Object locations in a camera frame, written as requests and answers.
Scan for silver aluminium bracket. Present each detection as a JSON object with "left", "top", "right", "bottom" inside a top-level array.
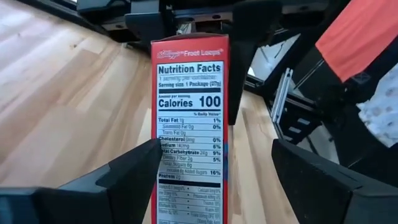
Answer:
[{"left": 271, "top": 67, "right": 294, "bottom": 124}]

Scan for orange cloth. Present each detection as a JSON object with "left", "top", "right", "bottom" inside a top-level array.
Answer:
[{"left": 315, "top": 0, "right": 398, "bottom": 83}]

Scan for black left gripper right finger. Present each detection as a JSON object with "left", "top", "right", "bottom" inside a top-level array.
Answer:
[{"left": 271, "top": 138, "right": 398, "bottom": 224}]

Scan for person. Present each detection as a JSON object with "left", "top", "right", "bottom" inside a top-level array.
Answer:
[{"left": 356, "top": 63, "right": 398, "bottom": 149}]

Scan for red Froot Loops cereal box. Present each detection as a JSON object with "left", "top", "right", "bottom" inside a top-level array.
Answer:
[{"left": 150, "top": 33, "right": 230, "bottom": 224}]

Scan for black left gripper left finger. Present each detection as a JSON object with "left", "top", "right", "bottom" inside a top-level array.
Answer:
[{"left": 0, "top": 138, "right": 164, "bottom": 224}]

